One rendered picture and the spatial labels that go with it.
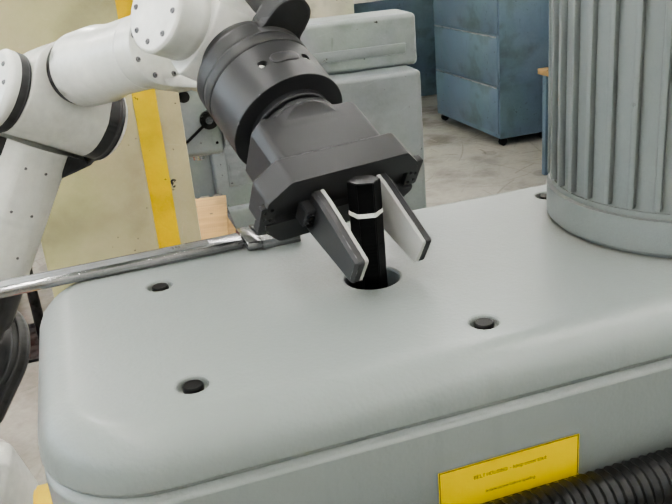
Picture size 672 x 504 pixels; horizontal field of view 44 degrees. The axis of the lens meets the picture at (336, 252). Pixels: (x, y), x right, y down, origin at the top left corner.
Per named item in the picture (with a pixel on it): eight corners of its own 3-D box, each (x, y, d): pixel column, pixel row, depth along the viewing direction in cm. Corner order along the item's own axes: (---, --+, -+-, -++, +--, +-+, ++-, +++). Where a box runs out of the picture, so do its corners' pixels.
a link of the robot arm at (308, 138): (401, 225, 62) (324, 125, 68) (437, 127, 55) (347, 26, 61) (252, 270, 56) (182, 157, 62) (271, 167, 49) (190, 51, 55)
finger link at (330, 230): (360, 286, 53) (313, 220, 56) (371, 254, 50) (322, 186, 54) (339, 294, 52) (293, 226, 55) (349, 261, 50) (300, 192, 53)
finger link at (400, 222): (425, 236, 52) (374, 172, 55) (412, 269, 55) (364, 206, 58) (445, 230, 53) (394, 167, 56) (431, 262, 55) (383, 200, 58)
